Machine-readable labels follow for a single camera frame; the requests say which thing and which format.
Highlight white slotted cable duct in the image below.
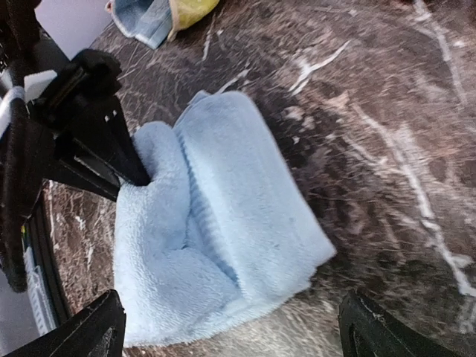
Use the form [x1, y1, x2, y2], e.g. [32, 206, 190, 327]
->
[23, 246, 57, 336]

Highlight blue grey towel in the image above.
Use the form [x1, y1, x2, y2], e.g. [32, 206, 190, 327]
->
[106, 0, 173, 50]

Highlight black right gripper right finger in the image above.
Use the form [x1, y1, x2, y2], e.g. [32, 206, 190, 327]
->
[338, 289, 459, 357]

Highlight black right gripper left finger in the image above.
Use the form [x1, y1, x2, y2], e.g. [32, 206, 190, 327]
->
[8, 289, 126, 357]

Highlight yellow patterned towel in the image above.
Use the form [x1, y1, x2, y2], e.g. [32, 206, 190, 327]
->
[167, 0, 219, 41]

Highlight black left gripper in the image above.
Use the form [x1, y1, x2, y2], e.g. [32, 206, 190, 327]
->
[1, 1, 150, 202]

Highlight light blue towel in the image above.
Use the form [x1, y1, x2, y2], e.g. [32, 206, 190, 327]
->
[113, 91, 336, 347]

